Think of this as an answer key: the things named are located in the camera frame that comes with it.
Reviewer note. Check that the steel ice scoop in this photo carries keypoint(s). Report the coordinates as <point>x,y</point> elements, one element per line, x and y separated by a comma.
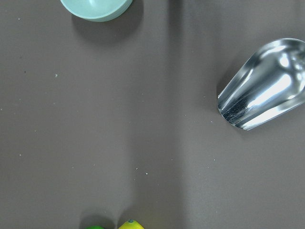
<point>269,84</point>

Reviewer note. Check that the yellow lemon front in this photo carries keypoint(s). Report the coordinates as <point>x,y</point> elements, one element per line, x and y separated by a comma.
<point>131,224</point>

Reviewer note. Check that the mint green bowl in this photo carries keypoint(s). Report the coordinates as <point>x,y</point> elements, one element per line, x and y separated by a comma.
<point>97,10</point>

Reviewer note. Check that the green lime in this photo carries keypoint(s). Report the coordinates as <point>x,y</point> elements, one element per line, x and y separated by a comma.
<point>95,227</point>

